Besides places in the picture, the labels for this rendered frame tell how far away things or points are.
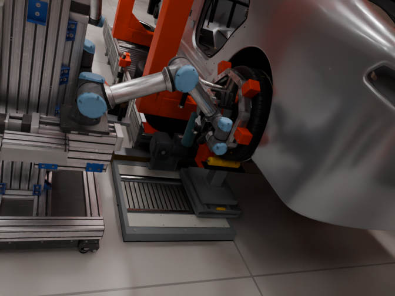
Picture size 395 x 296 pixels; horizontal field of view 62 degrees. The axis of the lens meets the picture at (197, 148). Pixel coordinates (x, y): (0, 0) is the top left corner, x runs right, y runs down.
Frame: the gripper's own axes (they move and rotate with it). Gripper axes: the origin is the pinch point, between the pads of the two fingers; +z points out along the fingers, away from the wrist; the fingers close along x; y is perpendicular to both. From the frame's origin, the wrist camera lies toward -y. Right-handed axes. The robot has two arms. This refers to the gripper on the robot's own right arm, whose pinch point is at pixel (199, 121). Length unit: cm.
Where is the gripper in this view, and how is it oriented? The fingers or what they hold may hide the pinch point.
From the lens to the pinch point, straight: 203.1
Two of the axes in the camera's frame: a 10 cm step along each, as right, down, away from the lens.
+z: -3.1, -5.6, 7.7
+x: -8.9, -1.2, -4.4
